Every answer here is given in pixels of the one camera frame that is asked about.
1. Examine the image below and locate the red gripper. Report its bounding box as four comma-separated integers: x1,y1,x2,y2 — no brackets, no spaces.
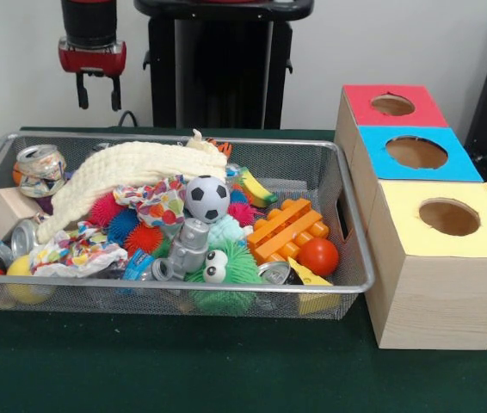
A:
59,39,127,112

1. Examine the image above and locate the wooden box with three holes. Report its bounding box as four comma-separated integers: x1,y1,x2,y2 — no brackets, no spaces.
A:
334,83,487,351

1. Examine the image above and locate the cream waffle cloth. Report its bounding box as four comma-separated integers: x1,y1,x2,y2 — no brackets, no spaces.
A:
37,129,229,244

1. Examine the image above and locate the crushed silver can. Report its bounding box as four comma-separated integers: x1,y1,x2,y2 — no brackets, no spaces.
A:
13,145,68,199

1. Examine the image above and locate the plain wooden block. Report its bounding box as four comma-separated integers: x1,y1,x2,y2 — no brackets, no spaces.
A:
0,188,45,242

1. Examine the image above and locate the black and white soccer ball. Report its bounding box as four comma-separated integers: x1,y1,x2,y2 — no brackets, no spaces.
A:
185,176,231,224

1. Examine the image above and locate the grey robot toy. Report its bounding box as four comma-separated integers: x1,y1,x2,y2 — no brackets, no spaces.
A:
151,218,213,283

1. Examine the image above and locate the green fuzzy toy with eyes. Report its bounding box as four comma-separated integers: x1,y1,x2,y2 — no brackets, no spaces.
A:
185,240,263,316

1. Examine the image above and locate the orange plastic building block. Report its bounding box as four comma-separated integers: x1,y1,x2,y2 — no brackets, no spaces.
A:
246,199,330,264

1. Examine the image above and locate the red ball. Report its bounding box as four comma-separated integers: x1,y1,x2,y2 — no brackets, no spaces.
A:
298,238,340,277

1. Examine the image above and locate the yellow cheese wedge toy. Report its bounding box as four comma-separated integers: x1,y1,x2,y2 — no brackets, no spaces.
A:
287,256,341,315

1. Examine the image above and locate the black cable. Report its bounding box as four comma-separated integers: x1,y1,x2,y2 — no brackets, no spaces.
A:
118,109,141,129

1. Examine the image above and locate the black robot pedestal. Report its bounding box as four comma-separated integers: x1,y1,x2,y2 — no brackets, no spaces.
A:
134,0,315,130

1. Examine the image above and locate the wire mesh bin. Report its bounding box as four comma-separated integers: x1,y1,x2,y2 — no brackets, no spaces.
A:
0,131,376,322

